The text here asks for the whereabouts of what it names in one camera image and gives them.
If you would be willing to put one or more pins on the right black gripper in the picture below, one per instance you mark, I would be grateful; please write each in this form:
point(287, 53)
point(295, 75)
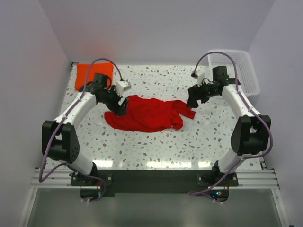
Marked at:
point(195, 93)

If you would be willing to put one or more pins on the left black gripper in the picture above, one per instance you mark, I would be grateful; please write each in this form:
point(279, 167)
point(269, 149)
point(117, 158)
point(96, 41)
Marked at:
point(121, 110)

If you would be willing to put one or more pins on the red t shirt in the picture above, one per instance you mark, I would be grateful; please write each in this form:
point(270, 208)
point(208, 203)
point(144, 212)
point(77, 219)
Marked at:
point(150, 115)

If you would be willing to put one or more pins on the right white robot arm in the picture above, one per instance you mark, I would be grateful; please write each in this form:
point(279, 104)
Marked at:
point(251, 135)

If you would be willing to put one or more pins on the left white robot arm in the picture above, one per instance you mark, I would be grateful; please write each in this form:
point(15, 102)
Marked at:
point(59, 137)

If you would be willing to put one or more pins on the folded orange t shirt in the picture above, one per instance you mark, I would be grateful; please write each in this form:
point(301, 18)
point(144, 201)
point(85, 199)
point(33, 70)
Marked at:
point(102, 68)

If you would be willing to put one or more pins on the white plastic basket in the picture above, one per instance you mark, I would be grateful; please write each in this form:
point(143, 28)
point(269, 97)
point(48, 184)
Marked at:
point(245, 70)

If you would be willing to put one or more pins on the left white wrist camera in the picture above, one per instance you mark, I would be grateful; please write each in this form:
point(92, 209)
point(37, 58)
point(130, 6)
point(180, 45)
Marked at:
point(122, 86)

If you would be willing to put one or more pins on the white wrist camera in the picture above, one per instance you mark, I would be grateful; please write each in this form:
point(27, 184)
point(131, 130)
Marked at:
point(199, 78)
point(122, 86)

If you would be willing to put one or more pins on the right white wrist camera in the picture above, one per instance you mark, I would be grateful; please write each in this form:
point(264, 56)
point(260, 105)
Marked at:
point(199, 78)

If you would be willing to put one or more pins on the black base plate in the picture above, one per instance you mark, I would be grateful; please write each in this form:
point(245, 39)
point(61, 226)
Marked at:
point(108, 183)

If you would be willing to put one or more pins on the aluminium rail frame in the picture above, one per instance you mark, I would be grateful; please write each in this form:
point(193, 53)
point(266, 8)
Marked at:
point(247, 179)

